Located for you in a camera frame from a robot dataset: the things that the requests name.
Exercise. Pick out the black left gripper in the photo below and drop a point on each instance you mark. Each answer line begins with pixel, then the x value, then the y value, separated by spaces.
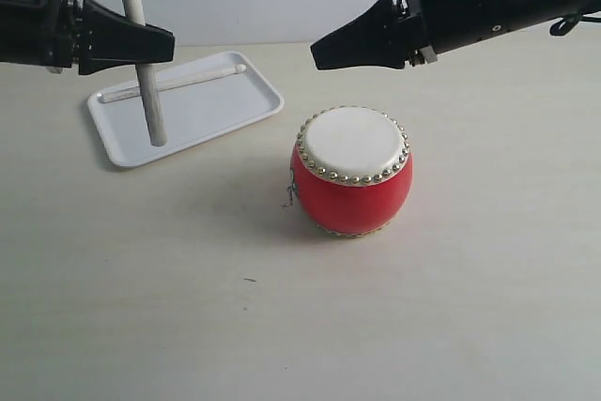
pixel 63 30

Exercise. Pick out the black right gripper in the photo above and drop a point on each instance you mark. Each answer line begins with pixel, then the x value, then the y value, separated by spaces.
pixel 390 34

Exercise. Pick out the worn white wooden drumstick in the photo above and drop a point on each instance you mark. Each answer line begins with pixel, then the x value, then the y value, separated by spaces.
pixel 197 78

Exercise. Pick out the red drum with studs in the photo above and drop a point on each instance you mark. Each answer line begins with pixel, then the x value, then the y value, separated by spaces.
pixel 351 169

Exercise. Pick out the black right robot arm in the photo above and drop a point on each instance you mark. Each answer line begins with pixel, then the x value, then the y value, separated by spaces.
pixel 475 21

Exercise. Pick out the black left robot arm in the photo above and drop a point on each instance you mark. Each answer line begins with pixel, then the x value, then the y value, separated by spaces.
pixel 17 33

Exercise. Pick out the white rectangular plastic tray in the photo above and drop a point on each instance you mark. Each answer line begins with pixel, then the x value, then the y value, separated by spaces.
pixel 192 115

